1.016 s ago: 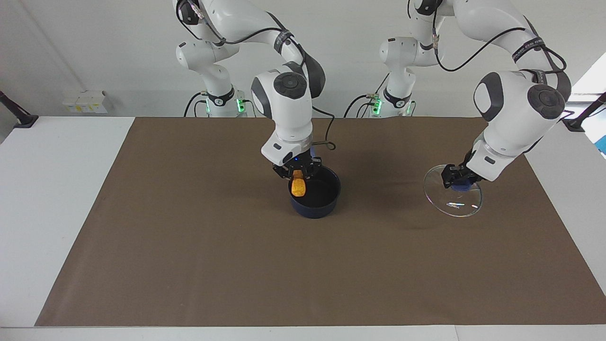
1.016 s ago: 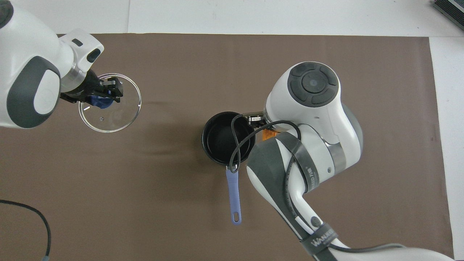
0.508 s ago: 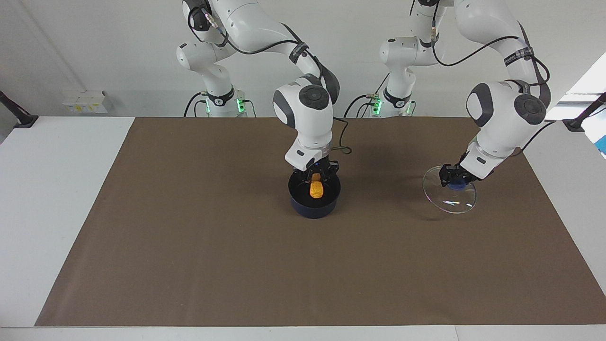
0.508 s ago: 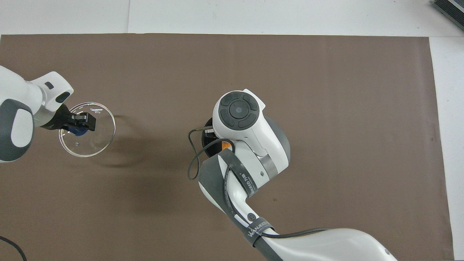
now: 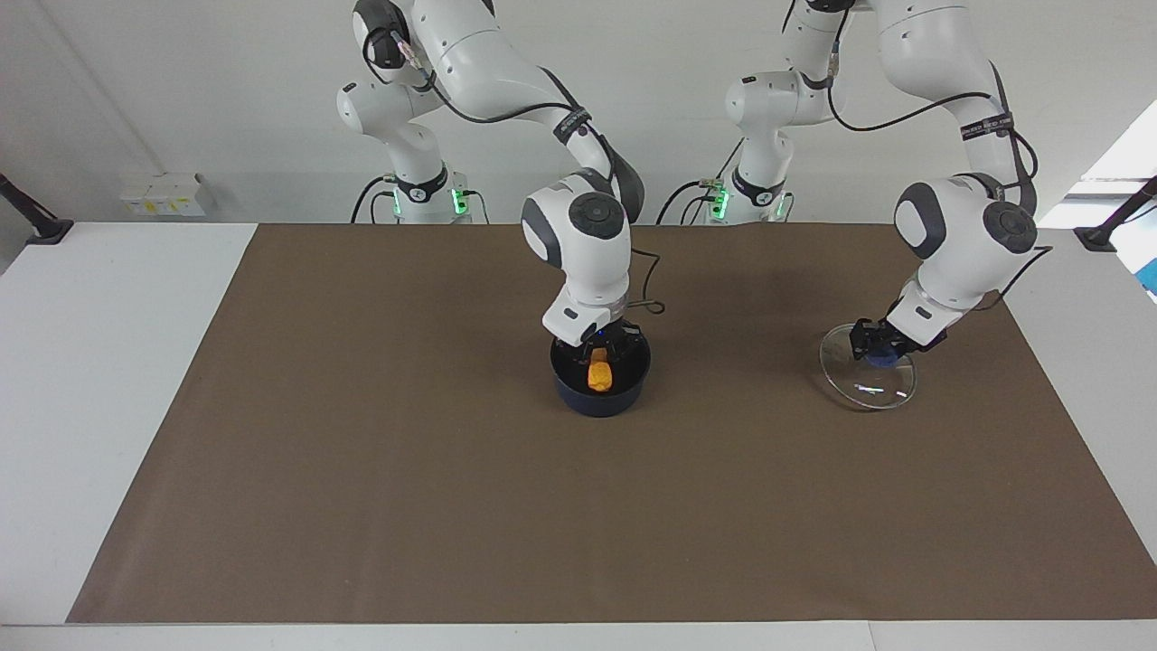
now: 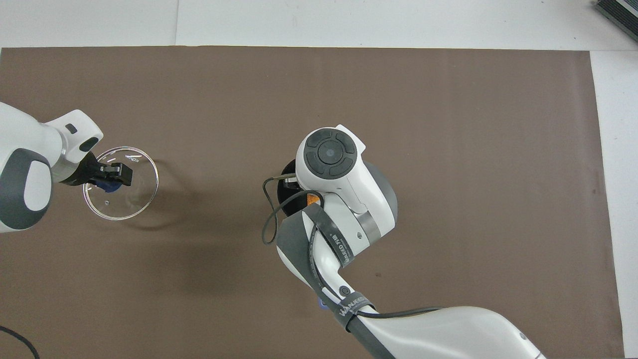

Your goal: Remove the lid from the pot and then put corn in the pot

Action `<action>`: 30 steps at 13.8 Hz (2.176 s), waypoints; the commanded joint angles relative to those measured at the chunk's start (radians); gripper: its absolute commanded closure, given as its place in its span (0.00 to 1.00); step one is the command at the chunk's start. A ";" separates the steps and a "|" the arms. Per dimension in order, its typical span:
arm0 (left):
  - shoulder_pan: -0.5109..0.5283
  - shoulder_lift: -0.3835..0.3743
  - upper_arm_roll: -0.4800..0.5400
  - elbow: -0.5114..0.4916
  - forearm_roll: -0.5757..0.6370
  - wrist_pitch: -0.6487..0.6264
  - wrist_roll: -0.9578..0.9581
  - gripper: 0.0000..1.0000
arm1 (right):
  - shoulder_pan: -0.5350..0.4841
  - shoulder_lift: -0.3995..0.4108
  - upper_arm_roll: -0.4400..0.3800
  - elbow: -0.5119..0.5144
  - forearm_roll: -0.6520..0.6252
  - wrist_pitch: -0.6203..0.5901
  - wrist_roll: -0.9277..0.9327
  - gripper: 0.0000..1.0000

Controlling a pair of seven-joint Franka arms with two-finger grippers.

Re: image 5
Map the glass lid with blue knob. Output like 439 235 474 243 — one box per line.
819 322 918 411

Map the brown table mat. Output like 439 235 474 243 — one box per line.
66 223 1157 625

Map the black pot with blue handle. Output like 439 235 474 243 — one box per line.
550 327 653 420

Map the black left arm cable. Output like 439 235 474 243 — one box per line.
824 0 1055 314

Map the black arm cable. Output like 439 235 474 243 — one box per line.
824 0 1055 314
362 27 667 316

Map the black stand bracket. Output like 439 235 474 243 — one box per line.
0 173 76 246
1073 175 1157 253

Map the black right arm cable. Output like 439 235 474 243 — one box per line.
362 27 667 316

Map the white wall socket box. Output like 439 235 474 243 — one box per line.
118 172 218 219

